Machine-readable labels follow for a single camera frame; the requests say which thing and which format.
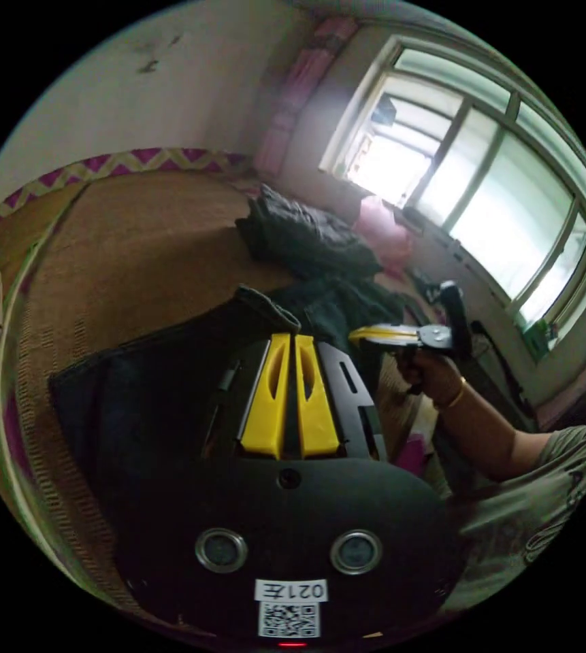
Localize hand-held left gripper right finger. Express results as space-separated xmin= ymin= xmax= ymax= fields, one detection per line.
xmin=294 ymin=334 xmax=340 ymax=458

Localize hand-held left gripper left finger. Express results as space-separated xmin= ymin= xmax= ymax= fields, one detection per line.
xmin=238 ymin=332 xmax=292 ymax=460

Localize dark blue jeans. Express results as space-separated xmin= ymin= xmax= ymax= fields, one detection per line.
xmin=47 ymin=285 xmax=304 ymax=516

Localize person's right forearm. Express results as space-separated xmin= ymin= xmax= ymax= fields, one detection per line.
xmin=434 ymin=380 xmax=551 ymax=482

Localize person's right hand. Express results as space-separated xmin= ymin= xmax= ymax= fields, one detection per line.
xmin=398 ymin=350 xmax=466 ymax=410

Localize pink bag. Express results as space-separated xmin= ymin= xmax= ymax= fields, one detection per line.
xmin=353 ymin=195 xmax=414 ymax=272

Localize pile of clothes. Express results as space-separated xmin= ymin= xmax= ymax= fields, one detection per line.
xmin=235 ymin=183 xmax=412 ymax=353

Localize window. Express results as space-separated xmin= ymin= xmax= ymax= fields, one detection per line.
xmin=318 ymin=33 xmax=586 ymax=354

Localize bed with woven mat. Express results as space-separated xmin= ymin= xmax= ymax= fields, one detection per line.
xmin=0 ymin=148 xmax=444 ymax=616

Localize person's body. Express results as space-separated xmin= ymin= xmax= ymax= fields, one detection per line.
xmin=438 ymin=423 xmax=586 ymax=616

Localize pink curtain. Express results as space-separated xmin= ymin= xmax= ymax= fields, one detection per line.
xmin=253 ymin=15 xmax=361 ymax=175

